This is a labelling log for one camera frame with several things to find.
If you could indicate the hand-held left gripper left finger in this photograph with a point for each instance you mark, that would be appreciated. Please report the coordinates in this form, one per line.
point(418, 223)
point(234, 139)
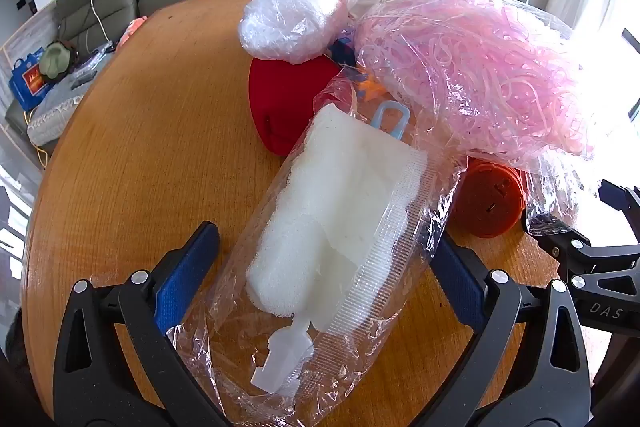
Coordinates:
point(185, 274)

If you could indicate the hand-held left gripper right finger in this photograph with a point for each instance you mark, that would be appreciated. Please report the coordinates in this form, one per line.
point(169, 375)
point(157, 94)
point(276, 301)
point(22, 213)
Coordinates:
point(460, 284)

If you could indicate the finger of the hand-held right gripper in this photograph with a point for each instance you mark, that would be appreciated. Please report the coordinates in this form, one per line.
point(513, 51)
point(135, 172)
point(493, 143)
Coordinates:
point(565, 249)
point(620, 196)

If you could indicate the clear bag with white sponge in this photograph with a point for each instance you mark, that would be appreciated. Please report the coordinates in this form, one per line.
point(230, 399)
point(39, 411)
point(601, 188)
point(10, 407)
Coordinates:
point(330, 207)

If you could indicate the clear bag of pink shreds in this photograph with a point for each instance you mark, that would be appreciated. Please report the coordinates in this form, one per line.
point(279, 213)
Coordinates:
point(475, 67)

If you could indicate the orange round container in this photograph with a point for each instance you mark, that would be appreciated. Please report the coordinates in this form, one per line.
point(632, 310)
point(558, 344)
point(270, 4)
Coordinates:
point(487, 199)

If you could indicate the red cap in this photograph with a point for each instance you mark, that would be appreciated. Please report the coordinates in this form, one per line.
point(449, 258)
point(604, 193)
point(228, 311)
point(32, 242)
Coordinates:
point(285, 107)

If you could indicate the grey quilted sofa cover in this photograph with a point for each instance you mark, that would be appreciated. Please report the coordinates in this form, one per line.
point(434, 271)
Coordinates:
point(55, 107)

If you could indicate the orange plush toy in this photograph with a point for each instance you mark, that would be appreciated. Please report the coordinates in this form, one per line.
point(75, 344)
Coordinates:
point(131, 32)

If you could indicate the green round cushion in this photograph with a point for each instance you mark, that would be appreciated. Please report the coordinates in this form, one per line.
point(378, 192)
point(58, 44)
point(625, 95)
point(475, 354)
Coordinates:
point(55, 62)

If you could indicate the blue shopping bag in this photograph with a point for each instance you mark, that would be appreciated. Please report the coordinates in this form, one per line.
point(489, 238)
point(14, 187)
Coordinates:
point(27, 79)

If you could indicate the blue and orange wrapper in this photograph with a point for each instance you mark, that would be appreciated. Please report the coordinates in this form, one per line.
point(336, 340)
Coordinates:
point(350, 57)

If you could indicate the crumpled clear plastic bag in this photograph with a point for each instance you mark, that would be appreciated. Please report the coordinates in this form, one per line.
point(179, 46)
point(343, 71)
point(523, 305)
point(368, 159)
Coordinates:
point(292, 17)

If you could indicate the black wall switch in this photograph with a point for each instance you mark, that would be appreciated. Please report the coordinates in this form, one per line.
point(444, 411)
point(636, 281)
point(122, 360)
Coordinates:
point(25, 3)

